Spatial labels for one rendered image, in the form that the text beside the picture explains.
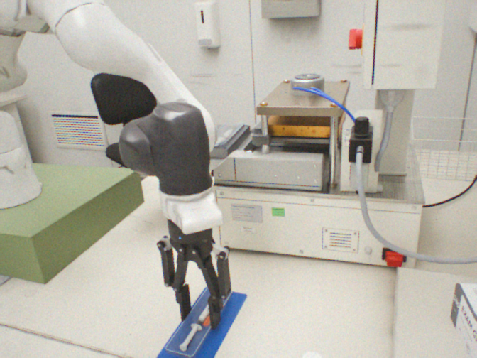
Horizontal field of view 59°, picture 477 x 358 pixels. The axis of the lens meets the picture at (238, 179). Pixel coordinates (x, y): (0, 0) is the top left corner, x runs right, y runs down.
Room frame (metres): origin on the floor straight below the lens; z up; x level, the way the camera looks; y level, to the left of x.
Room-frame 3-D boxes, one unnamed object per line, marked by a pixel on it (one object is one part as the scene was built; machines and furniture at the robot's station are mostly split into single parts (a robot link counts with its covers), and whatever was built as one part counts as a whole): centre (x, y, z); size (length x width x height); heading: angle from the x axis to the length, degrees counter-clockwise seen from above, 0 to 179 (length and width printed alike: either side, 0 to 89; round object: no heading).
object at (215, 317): (0.62, 0.06, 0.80); 0.03 x 0.01 x 0.07; 157
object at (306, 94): (0.96, -0.20, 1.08); 0.31 x 0.24 x 0.13; 161
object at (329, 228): (0.98, -0.17, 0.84); 0.53 x 0.37 x 0.17; 71
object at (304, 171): (0.89, -0.06, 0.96); 0.26 x 0.05 x 0.07; 71
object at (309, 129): (0.99, -0.17, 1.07); 0.22 x 0.17 x 0.10; 161
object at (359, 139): (0.74, -0.23, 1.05); 0.15 x 0.05 x 0.15; 161
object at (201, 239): (0.63, 0.09, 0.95); 0.08 x 0.08 x 0.09
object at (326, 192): (0.98, -0.21, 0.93); 0.46 x 0.35 x 0.01; 71
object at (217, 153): (1.08, 0.07, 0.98); 0.20 x 0.17 x 0.03; 161
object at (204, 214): (0.61, 0.08, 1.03); 0.13 x 0.12 x 0.05; 157
